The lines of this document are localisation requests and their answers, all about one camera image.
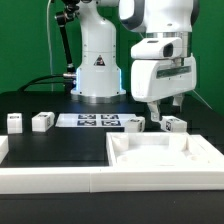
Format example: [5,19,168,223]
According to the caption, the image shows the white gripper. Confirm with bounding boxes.
[131,56,196,122]

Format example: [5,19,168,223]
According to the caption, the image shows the white square table top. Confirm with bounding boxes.
[106,132,224,168]

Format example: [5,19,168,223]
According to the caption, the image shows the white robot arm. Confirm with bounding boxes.
[63,0,199,122]

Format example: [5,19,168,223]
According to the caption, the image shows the white fiducial marker sheet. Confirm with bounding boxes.
[56,113,136,127]

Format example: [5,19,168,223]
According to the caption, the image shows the white U-shaped workspace fence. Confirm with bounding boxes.
[0,134,224,195]

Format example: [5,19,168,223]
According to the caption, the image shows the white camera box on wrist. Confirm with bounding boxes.
[131,37,182,60]

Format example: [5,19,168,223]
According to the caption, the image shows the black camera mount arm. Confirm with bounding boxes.
[55,0,80,92]

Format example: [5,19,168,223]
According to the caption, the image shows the black cable bundle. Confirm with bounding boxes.
[18,73,77,93]

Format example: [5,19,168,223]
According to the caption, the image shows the grey thin cable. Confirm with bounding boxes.
[46,0,56,92]

